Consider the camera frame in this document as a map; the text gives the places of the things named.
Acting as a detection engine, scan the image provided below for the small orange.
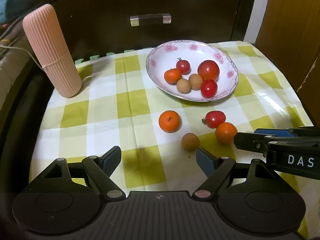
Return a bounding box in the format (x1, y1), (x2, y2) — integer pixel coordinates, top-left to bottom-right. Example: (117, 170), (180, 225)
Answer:
(215, 122), (238, 145)
(164, 68), (182, 85)
(158, 111), (180, 133)

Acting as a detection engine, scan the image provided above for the tan longan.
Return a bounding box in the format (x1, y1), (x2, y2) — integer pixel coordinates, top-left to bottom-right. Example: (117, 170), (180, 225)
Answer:
(181, 133), (200, 152)
(188, 74), (203, 90)

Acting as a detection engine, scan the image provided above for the large red tomato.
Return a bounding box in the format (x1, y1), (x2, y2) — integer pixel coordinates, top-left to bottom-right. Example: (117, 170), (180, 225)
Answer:
(197, 60), (220, 81)

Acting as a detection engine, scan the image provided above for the tan longan fruit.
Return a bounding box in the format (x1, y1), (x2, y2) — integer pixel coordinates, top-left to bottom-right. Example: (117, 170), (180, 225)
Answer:
(176, 79), (191, 94)

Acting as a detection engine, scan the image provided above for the cherry tomato with stem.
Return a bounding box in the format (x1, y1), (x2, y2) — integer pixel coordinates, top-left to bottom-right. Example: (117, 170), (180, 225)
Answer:
(176, 58), (190, 75)

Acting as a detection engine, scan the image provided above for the green checkered tablecloth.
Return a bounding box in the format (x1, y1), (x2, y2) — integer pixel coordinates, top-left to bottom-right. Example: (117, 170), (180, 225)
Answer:
(29, 41), (315, 238)

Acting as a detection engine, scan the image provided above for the brown wooden cabinet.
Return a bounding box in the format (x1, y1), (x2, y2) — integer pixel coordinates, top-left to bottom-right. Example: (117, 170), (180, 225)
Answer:
(255, 0), (320, 106)

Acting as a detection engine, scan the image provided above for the white floral porcelain plate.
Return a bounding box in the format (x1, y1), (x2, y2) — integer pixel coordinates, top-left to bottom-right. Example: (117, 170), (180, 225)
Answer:
(146, 40), (239, 102)

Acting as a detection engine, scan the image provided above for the grey mattress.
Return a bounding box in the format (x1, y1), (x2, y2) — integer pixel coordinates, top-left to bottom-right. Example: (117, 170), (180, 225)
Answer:
(1, 17), (33, 108)

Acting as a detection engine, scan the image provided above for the dark wooden nightstand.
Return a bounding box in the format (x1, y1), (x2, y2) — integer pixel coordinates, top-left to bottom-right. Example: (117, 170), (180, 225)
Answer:
(33, 0), (254, 59)

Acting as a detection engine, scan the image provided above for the pink ribbed cylinder case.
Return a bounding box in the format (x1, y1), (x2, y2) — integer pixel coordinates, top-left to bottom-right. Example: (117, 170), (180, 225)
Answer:
(23, 4), (82, 98)

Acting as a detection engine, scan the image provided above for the silver drawer handle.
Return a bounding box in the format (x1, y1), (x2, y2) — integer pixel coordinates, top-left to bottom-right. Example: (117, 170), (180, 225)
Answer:
(130, 14), (171, 27)

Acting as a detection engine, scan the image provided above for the white charging cable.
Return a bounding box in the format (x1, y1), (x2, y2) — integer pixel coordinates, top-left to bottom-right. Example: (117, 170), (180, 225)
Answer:
(0, 44), (43, 71)

